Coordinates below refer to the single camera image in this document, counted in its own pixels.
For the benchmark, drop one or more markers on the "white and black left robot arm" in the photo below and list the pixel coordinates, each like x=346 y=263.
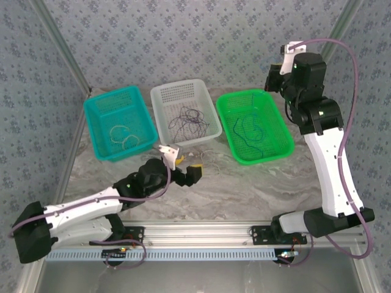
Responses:
x=85 y=204

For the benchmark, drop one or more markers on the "green plastic basket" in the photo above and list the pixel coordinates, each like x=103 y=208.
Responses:
x=275 y=128

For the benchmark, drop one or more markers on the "white plastic basket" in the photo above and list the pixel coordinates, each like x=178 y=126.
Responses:
x=171 y=94

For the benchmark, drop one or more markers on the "small LED circuit board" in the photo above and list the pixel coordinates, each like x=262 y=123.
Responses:
x=287 y=254
x=117 y=252

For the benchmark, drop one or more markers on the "teal plastic basket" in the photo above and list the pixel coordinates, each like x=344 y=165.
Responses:
x=100 y=107

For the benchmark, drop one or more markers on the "aluminium mounting rail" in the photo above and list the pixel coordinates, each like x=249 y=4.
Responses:
x=198 y=233

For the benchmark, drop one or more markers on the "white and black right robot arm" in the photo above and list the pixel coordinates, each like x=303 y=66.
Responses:
x=330 y=171

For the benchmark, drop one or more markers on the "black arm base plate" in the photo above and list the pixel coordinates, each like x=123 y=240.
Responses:
x=136 y=235
x=259 y=235

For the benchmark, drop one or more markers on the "aluminium frame post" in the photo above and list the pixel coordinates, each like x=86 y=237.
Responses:
x=349 y=18
x=61 y=45

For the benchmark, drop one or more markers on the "grey metal panel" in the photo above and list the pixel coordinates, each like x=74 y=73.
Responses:
x=198 y=277

